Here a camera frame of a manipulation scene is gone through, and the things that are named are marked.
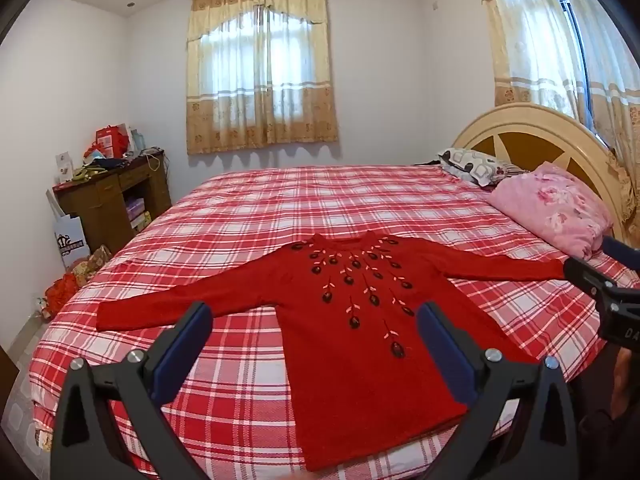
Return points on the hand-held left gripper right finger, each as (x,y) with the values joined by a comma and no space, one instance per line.
(442,355)

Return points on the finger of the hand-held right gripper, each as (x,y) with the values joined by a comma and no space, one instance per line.
(587,277)
(620,249)

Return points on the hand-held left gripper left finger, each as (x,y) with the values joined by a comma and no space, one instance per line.
(182,355)

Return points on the red embroidered sweater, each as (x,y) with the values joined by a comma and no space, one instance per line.
(360,340)

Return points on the person's right forearm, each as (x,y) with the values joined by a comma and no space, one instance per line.
(610,445)

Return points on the dark clothes pile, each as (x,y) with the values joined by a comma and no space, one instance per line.
(100,166)

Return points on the person's right hand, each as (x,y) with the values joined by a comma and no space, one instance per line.
(622,377)

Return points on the pink floral pillow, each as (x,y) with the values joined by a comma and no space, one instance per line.
(550,205)

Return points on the floral fabric bag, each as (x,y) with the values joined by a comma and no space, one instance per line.
(90,266)

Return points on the red plastic bag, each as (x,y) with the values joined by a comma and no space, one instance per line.
(61,294)

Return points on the stack of boxes in desk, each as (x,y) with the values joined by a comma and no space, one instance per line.
(139,214)

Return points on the cream wooden headboard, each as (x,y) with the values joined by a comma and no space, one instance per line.
(540,125)

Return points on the red plaid bed sheet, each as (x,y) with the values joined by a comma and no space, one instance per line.
(240,210)

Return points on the grey patterned pillow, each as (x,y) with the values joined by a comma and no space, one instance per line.
(475,166)

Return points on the white paper bag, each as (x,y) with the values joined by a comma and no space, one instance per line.
(70,240)

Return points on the brown wooden desk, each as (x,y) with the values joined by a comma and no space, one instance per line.
(105,205)

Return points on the beige floral corner curtain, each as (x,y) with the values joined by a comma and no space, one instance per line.
(530,50)

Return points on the white card box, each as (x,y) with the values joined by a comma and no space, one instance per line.
(64,167)

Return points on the red gift bag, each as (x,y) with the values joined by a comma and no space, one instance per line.
(112,141)

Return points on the beige floral window curtain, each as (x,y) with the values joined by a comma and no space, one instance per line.
(260,85)

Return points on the blue window frame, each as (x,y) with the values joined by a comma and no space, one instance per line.
(577,45)

